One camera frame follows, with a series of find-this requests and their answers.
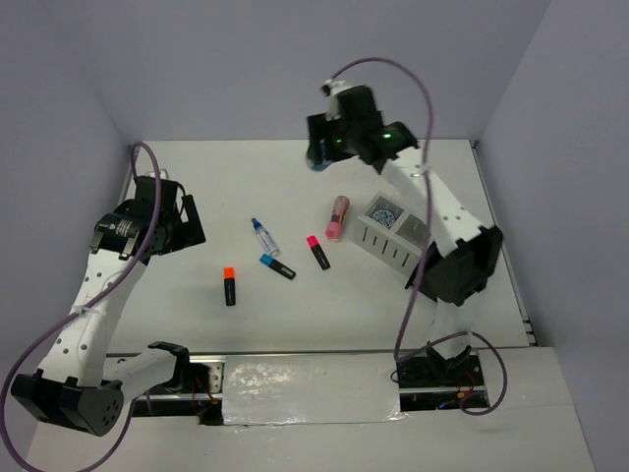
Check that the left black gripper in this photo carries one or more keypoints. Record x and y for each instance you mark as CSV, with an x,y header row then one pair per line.
x,y
190,232

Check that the silver foil-covered panel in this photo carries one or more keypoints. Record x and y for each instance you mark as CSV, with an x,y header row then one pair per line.
x,y
309,390

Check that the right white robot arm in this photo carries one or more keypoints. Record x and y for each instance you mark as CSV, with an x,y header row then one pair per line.
x,y
459,254

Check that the pink cap black highlighter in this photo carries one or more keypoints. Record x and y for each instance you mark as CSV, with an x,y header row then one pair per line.
x,y
318,252

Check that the blue cap black highlighter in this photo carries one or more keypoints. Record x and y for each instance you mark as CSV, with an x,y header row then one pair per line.
x,y
277,266

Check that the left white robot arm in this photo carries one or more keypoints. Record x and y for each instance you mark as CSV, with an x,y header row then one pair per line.
x,y
72,387

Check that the clear blue-cap spray bottle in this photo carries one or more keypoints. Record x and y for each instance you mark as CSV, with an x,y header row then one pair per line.
x,y
266,240

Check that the blue splash-label round jar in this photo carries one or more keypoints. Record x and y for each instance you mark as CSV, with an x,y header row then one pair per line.
x,y
316,166

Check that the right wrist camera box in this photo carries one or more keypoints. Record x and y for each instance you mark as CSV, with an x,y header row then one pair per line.
x,y
331,88

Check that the pink cap crayon tube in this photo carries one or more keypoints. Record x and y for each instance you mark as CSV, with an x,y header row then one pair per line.
x,y
334,228

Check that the orange cap black highlighter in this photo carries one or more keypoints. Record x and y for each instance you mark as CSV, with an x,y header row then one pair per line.
x,y
229,283

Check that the white slotted organizer box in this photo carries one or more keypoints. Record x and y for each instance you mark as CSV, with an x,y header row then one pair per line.
x,y
401,246

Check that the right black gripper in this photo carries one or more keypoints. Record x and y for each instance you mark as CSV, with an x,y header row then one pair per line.
x,y
319,129

